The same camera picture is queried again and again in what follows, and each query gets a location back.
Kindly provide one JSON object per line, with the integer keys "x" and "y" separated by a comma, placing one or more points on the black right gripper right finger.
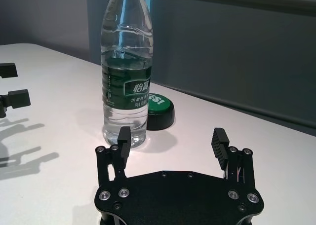
{"x": 219, "y": 143}

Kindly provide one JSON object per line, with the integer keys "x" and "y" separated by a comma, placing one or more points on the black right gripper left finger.
{"x": 124, "y": 141}

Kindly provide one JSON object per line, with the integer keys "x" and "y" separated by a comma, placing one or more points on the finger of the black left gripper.
{"x": 18, "y": 98}
{"x": 8, "y": 70}

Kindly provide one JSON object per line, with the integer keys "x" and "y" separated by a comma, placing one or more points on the clear water bottle green label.
{"x": 127, "y": 86}

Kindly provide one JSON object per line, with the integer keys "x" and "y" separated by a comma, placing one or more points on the small black round object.
{"x": 160, "y": 109}

